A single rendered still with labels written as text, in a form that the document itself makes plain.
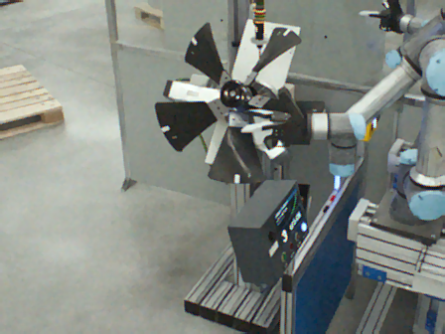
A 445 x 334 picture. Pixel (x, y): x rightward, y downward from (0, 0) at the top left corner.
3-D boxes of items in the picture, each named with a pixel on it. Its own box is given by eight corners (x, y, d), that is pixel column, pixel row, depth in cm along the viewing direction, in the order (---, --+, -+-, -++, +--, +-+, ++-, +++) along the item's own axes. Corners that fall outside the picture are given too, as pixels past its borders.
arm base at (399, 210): (438, 206, 212) (442, 182, 207) (428, 231, 199) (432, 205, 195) (395, 195, 217) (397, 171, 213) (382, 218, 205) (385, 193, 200)
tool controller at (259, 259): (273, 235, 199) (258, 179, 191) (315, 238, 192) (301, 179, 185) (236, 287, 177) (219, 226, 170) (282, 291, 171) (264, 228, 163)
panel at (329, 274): (349, 280, 311) (358, 169, 281) (352, 281, 310) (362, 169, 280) (285, 413, 243) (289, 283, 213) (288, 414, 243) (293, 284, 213)
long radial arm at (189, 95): (239, 99, 276) (230, 92, 265) (235, 115, 275) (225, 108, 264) (184, 87, 286) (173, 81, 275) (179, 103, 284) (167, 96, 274)
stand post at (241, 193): (238, 291, 319) (235, 137, 278) (253, 296, 316) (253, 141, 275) (234, 296, 316) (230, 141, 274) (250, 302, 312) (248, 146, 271)
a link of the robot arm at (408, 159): (428, 178, 209) (433, 143, 203) (437, 201, 197) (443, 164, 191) (392, 177, 209) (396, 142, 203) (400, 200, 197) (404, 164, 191)
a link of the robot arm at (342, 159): (352, 159, 191) (354, 128, 186) (356, 179, 181) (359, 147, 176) (326, 159, 191) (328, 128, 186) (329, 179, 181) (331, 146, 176)
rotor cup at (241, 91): (223, 114, 259) (211, 106, 247) (232, 83, 262) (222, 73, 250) (254, 121, 254) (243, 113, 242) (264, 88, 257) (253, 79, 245)
